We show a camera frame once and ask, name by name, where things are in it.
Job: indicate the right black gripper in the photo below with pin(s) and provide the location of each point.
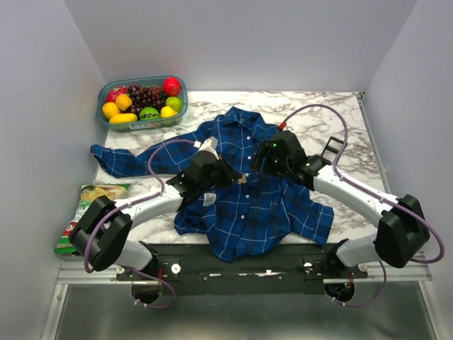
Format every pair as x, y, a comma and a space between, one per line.
266, 149

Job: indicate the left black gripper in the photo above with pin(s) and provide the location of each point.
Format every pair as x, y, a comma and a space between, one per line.
229, 175

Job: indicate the blue plaid shirt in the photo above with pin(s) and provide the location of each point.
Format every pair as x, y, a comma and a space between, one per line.
241, 219

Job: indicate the brooch box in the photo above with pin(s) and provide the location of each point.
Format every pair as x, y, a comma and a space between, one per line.
331, 149

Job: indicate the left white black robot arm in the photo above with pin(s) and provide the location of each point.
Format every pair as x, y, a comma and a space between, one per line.
101, 233

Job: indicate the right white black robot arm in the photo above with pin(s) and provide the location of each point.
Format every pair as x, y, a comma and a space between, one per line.
400, 231

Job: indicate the yellow lemon right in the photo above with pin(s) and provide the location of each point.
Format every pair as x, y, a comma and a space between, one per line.
167, 112

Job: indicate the yellow lemon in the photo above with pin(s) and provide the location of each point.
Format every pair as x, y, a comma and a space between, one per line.
110, 110
167, 112

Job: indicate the green lime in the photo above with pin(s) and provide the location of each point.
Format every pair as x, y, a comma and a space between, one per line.
175, 103

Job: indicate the red apple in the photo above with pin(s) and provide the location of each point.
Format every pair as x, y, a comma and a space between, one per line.
171, 86

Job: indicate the clear teal fruit container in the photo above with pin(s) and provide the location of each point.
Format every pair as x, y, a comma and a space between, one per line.
140, 124

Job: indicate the purple grape bunch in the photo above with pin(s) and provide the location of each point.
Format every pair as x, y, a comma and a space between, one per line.
142, 97

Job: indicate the yellow mango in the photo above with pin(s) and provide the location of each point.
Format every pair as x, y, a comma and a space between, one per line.
123, 118

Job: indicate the orange fruit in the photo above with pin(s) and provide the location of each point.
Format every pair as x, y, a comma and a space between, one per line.
123, 102

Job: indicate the yellow lemon left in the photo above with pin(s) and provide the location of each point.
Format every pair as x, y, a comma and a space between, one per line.
110, 110

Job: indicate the green red snack bag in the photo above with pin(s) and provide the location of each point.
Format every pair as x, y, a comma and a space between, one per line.
88, 193

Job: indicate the pink dragon fruit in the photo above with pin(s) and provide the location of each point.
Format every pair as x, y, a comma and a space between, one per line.
114, 93

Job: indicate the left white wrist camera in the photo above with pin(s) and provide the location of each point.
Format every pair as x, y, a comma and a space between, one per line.
209, 145

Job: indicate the black front mounting rail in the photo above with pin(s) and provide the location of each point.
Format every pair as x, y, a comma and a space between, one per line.
192, 269

